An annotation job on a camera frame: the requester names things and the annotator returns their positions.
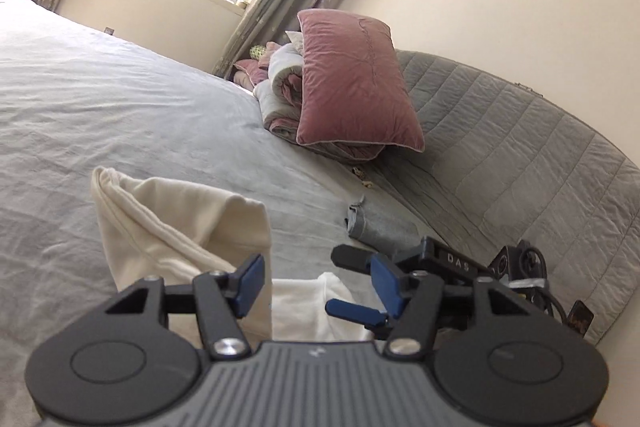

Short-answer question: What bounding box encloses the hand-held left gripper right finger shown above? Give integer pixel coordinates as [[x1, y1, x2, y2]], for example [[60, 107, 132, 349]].
[[370, 253, 533, 360]]

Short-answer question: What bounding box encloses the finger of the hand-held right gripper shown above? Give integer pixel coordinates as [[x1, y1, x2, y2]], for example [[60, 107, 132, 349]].
[[325, 298, 390, 328], [331, 239, 426, 275]]

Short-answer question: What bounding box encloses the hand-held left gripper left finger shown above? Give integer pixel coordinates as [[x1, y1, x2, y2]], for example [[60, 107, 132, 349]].
[[102, 253, 267, 360]]

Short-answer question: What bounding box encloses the white printed sweatshirt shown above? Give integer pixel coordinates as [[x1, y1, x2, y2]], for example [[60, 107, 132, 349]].
[[90, 166, 376, 343]]

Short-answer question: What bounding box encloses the folded grey sweater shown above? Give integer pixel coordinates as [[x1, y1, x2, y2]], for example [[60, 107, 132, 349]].
[[342, 194, 426, 258]]

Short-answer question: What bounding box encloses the grey quilted headboard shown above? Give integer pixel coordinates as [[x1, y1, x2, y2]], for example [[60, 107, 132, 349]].
[[350, 49, 640, 348]]

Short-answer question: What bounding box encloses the folded grey quilt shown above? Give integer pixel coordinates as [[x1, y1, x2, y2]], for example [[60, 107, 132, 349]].
[[252, 42, 388, 164]]

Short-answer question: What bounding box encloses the pink velvet pillow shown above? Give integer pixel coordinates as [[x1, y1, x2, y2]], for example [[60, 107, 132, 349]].
[[296, 8, 426, 154]]

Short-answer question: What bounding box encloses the small pink cushion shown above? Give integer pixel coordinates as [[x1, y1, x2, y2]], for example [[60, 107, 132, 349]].
[[232, 41, 281, 88]]

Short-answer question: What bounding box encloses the grey bed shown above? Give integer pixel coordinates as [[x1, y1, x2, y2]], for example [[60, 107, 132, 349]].
[[0, 0, 426, 427]]

